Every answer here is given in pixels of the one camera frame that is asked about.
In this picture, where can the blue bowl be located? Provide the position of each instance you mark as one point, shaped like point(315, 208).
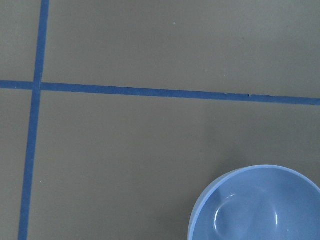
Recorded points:
point(260, 202)

